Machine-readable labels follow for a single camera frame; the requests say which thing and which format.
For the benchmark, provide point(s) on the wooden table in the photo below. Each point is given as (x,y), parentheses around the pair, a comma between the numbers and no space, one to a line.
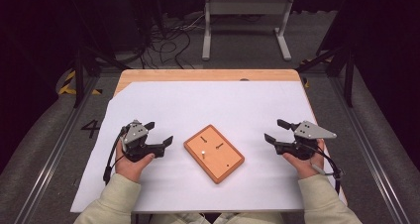
(198,75)

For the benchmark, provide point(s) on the grey metal stand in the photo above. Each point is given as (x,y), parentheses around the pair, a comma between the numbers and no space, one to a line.
(247,7)

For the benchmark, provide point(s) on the aluminium floor rail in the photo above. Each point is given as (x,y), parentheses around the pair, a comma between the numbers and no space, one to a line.
(369,151)
(56,151)

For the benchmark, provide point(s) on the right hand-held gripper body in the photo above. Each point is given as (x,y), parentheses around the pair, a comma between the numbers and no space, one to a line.
(310,131)

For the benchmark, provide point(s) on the person's beige trousers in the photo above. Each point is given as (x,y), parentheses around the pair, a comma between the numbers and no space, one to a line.
(237,219)

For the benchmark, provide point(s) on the dark screw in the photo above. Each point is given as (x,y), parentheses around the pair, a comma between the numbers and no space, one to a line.
(219,145)
(203,139)

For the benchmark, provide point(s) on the yellow and black hazard tape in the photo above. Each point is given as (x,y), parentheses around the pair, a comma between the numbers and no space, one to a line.
(67,85)

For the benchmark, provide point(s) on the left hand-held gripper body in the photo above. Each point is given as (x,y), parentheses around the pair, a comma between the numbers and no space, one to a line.
(135,134)

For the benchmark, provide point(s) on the white sheet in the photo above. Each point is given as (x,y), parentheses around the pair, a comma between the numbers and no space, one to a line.
(231,101)

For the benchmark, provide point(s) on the wooden board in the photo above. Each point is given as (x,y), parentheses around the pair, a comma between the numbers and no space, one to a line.
(224,166)

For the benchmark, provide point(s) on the white peg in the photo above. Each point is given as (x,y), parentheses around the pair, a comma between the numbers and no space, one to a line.
(203,154)

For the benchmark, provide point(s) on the person's right hand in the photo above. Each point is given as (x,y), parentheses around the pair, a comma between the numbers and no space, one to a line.
(308,168)

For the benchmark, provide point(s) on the black metal frame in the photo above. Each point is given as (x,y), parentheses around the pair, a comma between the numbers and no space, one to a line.
(78,78)
(348,78)

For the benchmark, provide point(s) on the person's left hand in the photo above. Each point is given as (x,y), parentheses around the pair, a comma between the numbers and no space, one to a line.
(130,169)

